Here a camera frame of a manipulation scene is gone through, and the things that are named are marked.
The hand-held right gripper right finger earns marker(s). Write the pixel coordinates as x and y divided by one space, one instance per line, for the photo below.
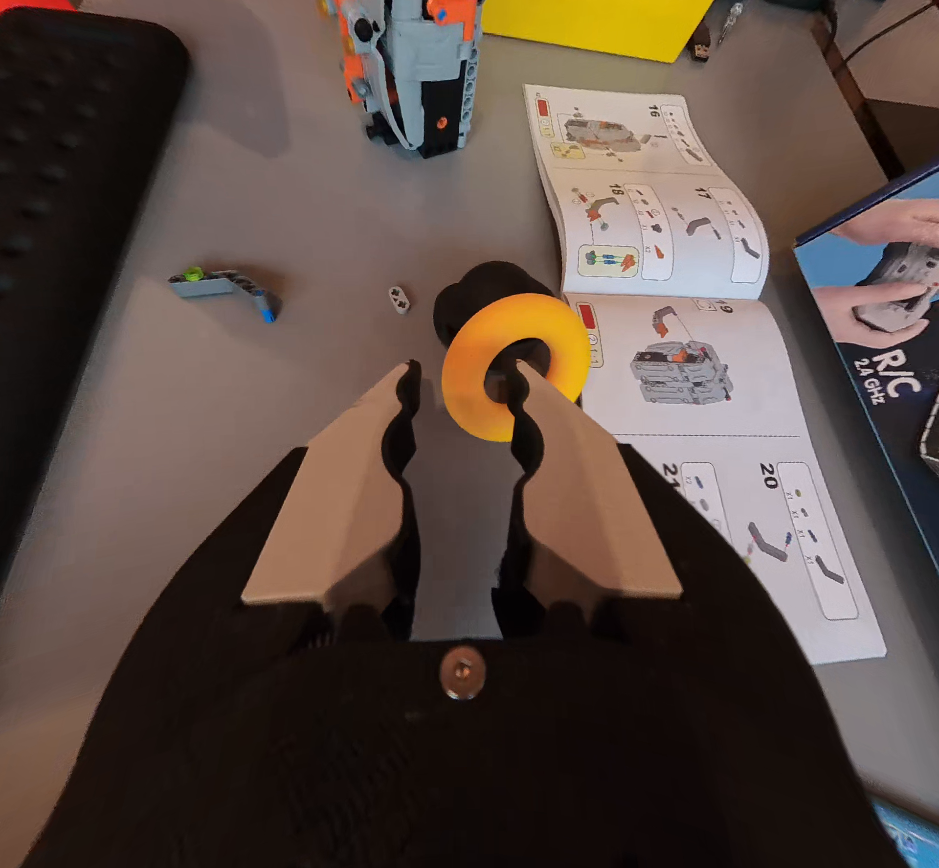
594 516

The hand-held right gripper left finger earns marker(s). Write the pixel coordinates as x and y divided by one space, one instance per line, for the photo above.
330 516

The grey desk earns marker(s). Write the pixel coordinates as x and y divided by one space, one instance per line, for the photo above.
220 405

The open instruction booklet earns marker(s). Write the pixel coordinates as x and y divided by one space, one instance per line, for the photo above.
697 383

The small grey connector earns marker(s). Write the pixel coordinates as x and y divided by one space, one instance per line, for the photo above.
399 300

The grey bent beam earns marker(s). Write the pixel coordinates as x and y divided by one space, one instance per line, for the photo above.
220 284

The blue robot kit box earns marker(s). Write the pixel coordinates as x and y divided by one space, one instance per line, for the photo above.
880 310

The black dimpled mat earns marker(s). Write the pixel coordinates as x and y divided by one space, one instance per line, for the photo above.
73 185

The grey orange robot model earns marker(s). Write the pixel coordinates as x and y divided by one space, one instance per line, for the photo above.
440 53

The black plug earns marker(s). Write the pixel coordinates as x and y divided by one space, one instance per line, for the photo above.
700 46

